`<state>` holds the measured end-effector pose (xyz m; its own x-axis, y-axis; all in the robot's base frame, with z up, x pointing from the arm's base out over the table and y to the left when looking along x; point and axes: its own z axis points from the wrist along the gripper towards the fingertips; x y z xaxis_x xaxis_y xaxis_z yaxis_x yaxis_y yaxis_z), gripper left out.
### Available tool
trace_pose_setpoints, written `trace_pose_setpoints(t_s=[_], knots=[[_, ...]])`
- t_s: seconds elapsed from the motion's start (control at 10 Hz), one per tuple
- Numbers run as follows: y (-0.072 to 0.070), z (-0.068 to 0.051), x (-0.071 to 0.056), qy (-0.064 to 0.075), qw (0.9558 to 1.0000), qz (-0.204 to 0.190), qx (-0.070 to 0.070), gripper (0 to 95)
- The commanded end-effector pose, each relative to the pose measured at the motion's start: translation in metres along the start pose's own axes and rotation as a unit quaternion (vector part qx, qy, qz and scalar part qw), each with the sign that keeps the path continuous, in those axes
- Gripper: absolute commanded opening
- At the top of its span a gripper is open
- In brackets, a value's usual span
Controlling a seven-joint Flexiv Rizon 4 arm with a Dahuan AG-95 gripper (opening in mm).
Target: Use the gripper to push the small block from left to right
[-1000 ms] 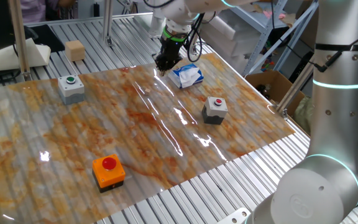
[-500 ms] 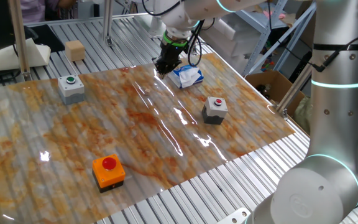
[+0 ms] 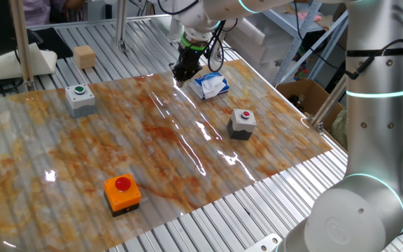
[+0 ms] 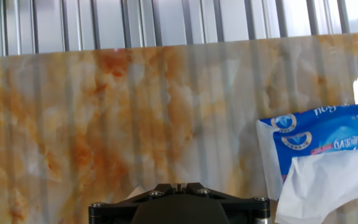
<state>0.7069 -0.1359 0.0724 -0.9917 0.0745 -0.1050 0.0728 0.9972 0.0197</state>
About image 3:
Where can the small wooden block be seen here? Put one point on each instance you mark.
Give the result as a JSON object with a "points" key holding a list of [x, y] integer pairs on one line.
{"points": [[166, 103]]}

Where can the brown cardboard box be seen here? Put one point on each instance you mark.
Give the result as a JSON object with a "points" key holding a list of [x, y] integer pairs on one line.
{"points": [[306, 96]]}

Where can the white plastic bins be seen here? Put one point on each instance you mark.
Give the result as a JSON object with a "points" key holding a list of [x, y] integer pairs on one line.
{"points": [[254, 35]]}

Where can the black flat pad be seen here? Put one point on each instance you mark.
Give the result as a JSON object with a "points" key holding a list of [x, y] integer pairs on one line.
{"points": [[52, 42]]}

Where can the grey metal shelf rack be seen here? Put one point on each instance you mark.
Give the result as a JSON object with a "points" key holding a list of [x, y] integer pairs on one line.
{"points": [[303, 35]]}

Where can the large wooden cube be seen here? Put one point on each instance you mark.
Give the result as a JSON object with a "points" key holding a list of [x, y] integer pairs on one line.
{"points": [[84, 56]]}

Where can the aluminium upright post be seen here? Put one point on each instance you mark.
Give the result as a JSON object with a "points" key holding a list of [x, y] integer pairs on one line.
{"points": [[121, 24]]}

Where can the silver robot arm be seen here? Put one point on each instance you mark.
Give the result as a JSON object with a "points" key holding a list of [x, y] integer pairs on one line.
{"points": [[380, 140]]}

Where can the grey box green button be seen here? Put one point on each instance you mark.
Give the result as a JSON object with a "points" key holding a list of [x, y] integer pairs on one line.
{"points": [[79, 101]]}

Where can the orange box red mushroom button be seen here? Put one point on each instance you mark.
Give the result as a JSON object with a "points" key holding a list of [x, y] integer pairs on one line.
{"points": [[121, 196]]}

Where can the grey box small red button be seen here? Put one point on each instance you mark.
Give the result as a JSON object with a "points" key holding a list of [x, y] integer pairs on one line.
{"points": [[242, 124]]}

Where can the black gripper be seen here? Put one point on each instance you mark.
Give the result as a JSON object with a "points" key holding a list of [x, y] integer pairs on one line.
{"points": [[189, 63]]}

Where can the beige upright post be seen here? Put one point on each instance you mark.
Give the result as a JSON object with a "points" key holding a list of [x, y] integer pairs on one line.
{"points": [[22, 42]]}

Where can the person in purple shirt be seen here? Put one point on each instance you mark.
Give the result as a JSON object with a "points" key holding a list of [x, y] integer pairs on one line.
{"points": [[40, 10]]}

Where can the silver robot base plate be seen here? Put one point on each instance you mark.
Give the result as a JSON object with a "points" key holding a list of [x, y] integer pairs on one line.
{"points": [[264, 243]]}

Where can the orange marble pattern mat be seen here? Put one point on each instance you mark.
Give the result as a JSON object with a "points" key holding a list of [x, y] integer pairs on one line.
{"points": [[117, 147]]}

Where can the blue tissue pack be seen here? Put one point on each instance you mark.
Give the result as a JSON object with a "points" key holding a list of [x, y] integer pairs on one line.
{"points": [[210, 85]]}

